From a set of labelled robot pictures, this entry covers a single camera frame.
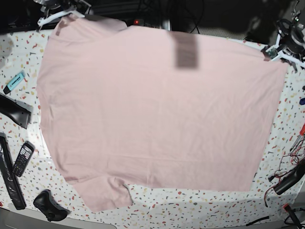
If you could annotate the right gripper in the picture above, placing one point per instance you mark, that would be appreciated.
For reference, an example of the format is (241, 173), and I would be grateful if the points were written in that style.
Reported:
(61, 8)

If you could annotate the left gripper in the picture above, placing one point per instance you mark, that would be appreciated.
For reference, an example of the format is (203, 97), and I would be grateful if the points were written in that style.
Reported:
(294, 42)

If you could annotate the pink T-shirt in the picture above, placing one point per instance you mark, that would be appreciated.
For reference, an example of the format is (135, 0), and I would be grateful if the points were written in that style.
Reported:
(162, 109)

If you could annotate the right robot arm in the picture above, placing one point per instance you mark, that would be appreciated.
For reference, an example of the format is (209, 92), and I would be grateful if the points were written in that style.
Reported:
(49, 14)

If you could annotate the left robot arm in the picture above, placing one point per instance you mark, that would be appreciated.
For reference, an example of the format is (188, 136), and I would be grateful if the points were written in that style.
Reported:
(297, 23)

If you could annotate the terrazzo patterned table cover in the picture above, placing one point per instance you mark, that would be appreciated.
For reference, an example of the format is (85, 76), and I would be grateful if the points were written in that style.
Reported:
(152, 208)

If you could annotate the light blue highlighter marker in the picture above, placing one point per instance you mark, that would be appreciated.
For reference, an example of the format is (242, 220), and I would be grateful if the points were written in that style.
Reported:
(14, 82)

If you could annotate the long black bar in plastic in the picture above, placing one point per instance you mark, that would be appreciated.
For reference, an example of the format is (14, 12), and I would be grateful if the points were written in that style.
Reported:
(10, 180)

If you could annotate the black game controller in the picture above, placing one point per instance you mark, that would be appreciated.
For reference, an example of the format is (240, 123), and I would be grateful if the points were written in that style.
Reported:
(49, 207)

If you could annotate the blue tool handle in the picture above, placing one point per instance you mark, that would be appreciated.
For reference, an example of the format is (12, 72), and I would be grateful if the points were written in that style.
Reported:
(302, 101)

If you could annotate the red handled screwdriver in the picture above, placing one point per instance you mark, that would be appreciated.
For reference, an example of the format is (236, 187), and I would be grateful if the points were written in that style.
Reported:
(301, 134)

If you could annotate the black power strip red switch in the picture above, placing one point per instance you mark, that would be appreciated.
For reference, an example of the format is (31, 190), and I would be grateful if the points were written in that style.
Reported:
(135, 22)

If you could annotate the black cordless phone handset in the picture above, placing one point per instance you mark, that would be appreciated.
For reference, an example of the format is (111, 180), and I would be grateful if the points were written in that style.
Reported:
(23, 158)

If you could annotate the black cylinder with red wires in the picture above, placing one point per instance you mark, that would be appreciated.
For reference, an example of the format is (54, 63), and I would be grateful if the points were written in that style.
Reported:
(291, 178)

